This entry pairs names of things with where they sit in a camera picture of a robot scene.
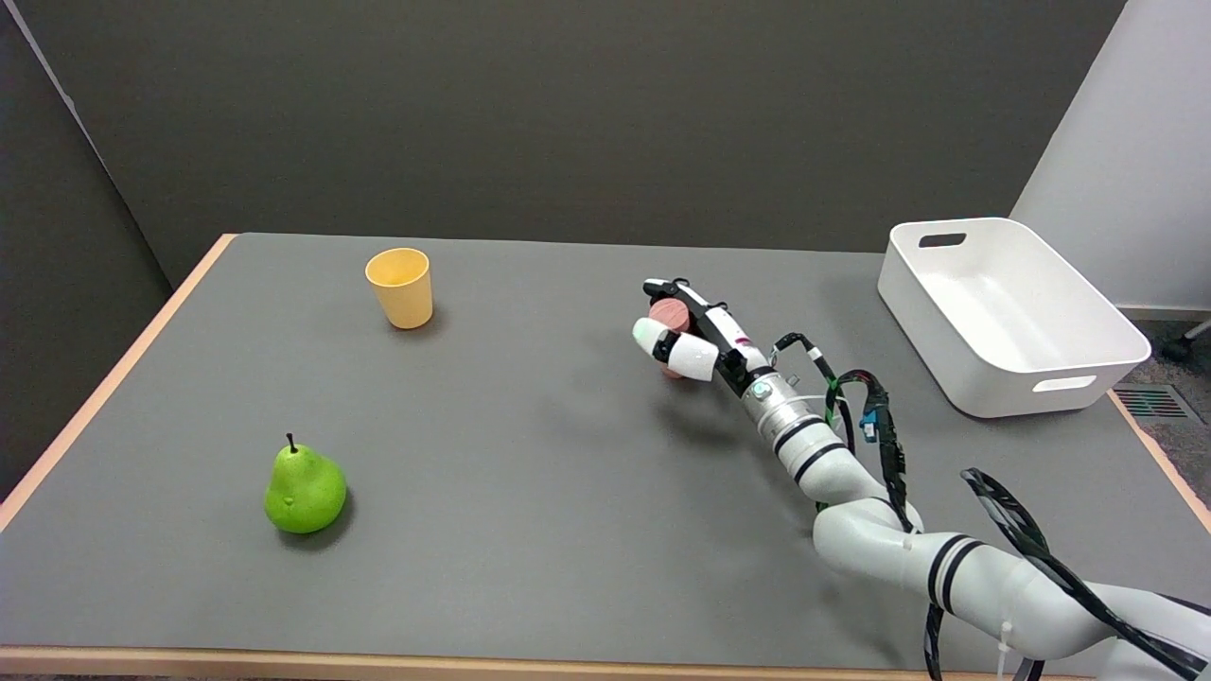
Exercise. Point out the yellow plastic cup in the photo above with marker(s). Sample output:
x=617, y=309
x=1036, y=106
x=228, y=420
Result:
x=401, y=287

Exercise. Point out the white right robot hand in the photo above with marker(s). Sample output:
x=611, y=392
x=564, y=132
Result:
x=695, y=340

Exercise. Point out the green toy pear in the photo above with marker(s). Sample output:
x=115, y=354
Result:
x=304, y=488

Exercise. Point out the white plastic bin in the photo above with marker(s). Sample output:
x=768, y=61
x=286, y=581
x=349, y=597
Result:
x=1009, y=317

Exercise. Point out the floor vent grille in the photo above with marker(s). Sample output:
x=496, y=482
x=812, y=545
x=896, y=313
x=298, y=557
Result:
x=1154, y=402

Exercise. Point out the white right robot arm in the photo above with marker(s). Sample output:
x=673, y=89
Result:
x=946, y=530

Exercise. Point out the wooden cylinder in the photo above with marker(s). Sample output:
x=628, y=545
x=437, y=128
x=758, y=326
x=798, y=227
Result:
x=668, y=315

